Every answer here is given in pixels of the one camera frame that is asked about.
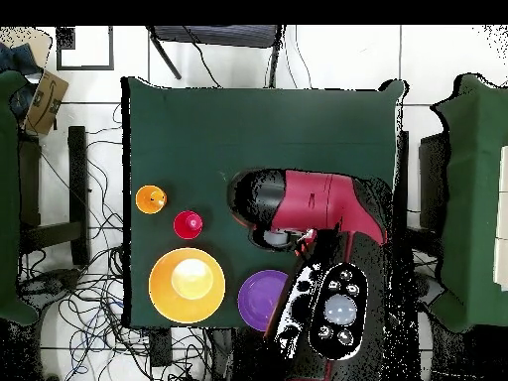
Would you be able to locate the green clothed side table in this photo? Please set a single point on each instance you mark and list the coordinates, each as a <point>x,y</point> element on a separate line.
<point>472,178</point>
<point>8,198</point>

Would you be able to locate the black square frame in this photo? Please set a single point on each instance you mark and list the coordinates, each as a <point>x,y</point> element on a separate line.
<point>65,37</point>

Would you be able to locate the purple bowl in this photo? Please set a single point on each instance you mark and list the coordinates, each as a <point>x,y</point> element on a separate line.
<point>256,297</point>

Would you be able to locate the blue fabric bundle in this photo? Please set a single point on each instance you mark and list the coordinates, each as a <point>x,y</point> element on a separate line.
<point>16,59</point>

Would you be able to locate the cardboard box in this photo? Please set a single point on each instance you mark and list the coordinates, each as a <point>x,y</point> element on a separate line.
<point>45,103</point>

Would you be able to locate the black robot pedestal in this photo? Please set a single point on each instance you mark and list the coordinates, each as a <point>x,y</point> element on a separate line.
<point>242,353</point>

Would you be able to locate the black metal stand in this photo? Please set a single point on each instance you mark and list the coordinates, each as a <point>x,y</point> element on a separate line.
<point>77,178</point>

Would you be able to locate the black power strip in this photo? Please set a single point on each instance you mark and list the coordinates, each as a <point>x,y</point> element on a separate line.
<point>160,347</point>

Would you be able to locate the black box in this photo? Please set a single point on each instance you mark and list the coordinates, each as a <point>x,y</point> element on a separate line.
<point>432,178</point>

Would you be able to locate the stepped orange-yellow cup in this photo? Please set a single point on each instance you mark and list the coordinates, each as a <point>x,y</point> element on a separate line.
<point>151,199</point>

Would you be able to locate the large yellow bowl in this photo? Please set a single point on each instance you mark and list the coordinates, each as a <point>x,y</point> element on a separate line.
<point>186,285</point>

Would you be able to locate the white papers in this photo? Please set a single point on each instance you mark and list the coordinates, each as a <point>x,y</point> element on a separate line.
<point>503,198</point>

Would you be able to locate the red cup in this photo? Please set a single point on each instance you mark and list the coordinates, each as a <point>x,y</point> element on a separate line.
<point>187,225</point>

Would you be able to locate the dark grey chair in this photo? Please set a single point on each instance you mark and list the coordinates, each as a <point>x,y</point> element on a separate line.
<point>218,35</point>

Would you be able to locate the dark green tablecloth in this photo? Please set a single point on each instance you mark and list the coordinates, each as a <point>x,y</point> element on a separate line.
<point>222,131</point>

